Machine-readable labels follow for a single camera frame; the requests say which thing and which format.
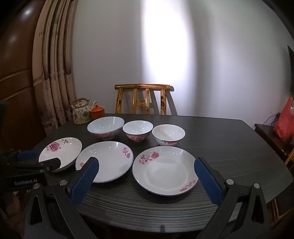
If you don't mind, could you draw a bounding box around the wooden chair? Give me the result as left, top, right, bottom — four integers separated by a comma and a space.
270, 147, 294, 222
114, 84, 171, 115

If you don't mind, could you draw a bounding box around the floral ceramic teapot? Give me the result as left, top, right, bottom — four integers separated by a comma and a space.
70, 98, 98, 125

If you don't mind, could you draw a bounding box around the dark wall screen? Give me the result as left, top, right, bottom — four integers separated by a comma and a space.
287, 45, 294, 94

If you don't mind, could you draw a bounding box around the dark wooden side cabinet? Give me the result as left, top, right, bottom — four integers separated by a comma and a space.
254, 124, 294, 161

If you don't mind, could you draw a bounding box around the brown wooden door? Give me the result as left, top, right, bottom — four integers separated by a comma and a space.
0, 0, 50, 159

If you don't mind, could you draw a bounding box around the beige patterned curtain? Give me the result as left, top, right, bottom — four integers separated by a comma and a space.
32, 0, 78, 136

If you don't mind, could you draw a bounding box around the orange lidded cup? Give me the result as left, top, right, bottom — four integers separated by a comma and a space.
90, 104, 105, 120

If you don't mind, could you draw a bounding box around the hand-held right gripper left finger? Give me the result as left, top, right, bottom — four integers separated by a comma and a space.
23, 157, 100, 239

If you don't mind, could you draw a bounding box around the white bowl with leaf print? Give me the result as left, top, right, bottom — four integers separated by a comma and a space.
152, 124, 186, 146

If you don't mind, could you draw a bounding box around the large floral plate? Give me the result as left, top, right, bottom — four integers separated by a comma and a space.
132, 146, 199, 196

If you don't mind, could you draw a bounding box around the small deep floral plate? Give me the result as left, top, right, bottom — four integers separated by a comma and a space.
39, 137, 83, 173

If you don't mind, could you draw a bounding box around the red plastic bag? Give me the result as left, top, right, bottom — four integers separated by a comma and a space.
273, 97, 294, 144

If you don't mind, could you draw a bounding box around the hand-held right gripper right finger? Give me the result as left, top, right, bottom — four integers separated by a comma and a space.
194, 157, 273, 239

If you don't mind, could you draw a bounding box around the small pink floral bowl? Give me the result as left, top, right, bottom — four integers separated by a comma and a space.
122, 120, 154, 142

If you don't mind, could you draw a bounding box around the large white plate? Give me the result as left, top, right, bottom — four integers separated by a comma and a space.
87, 116, 125, 140

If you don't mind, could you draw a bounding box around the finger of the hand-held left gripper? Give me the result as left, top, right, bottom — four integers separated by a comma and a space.
17, 150, 40, 161
38, 157, 62, 173

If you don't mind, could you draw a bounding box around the medium floral plate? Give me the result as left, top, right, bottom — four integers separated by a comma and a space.
75, 141, 134, 183

